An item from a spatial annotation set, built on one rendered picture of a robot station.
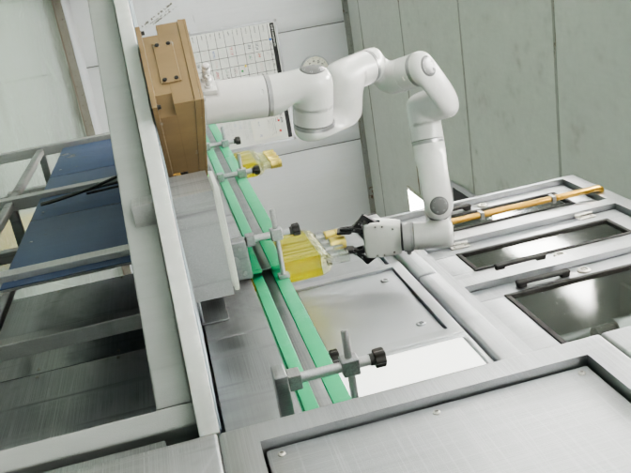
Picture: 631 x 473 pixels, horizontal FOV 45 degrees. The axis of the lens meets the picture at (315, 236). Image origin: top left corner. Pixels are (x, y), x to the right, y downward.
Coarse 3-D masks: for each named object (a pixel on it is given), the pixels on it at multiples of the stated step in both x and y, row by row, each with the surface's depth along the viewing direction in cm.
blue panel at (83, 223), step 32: (64, 160) 292; (96, 160) 283; (96, 192) 239; (32, 224) 216; (64, 224) 211; (96, 224) 206; (32, 256) 189; (64, 256) 185; (128, 256) 178; (0, 288) 171
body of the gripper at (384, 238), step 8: (368, 224) 200; (376, 224) 200; (384, 224) 199; (392, 224) 199; (400, 224) 200; (368, 232) 200; (376, 232) 200; (384, 232) 200; (392, 232) 199; (400, 232) 199; (368, 240) 201; (376, 240) 201; (384, 240) 201; (392, 240) 200; (400, 240) 200; (368, 248) 202; (376, 248) 202; (384, 248) 202; (392, 248) 201; (400, 248) 201; (368, 256) 203; (376, 256) 203; (384, 256) 203
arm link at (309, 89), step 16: (272, 80) 170; (288, 80) 170; (304, 80) 170; (320, 80) 170; (272, 96) 169; (288, 96) 170; (304, 96) 171; (320, 96) 172; (272, 112) 171; (304, 112) 174; (320, 112) 174; (304, 128) 176; (320, 128) 176
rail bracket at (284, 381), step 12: (348, 336) 111; (348, 348) 111; (348, 360) 112; (360, 360) 112; (372, 360) 113; (384, 360) 112; (276, 372) 110; (288, 372) 111; (300, 372) 112; (312, 372) 111; (324, 372) 112; (336, 372) 112; (348, 372) 112; (360, 372) 112; (276, 384) 109; (288, 384) 110; (300, 384) 111; (348, 384) 114; (276, 396) 112; (288, 396) 110; (288, 408) 111
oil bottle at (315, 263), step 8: (288, 256) 191; (296, 256) 190; (304, 256) 189; (312, 256) 188; (320, 256) 188; (328, 256) 190; (288, 264) 187; (296, 264) 187; (304, 264) 188; (312, 264) 188; (320, 264) 189; (328, 264) 190; (296, 272) 188; (304, 272) 189; (312, 272) 189; (320, 272) 190; (296, 280) 189
